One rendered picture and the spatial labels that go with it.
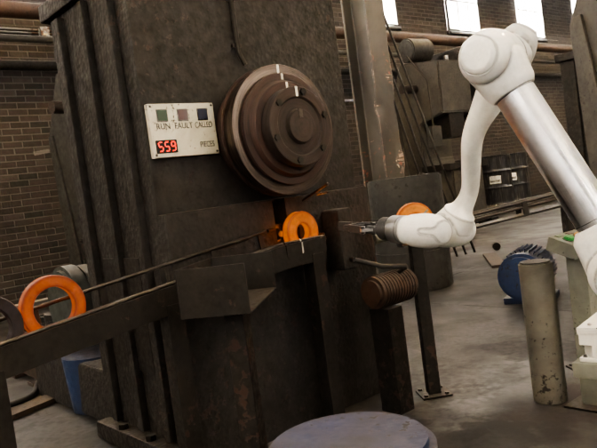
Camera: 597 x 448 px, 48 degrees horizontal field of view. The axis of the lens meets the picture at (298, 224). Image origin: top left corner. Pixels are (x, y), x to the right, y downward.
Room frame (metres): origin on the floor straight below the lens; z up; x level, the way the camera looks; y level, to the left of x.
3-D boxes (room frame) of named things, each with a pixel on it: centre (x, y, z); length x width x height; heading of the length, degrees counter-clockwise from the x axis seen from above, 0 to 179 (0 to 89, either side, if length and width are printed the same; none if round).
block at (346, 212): (2.61, -0.15, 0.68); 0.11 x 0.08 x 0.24; 40
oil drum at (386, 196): (5.26, -0.87, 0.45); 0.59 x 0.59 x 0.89
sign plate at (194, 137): (2.31, 0.35, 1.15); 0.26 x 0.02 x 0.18; 130
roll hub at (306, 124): (2.37, -0.04, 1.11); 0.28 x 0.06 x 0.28; 130
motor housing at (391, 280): (2.56, -0.32, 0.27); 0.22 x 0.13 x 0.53; 130
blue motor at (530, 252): (4.22, -1.42, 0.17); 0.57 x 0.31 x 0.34; 150
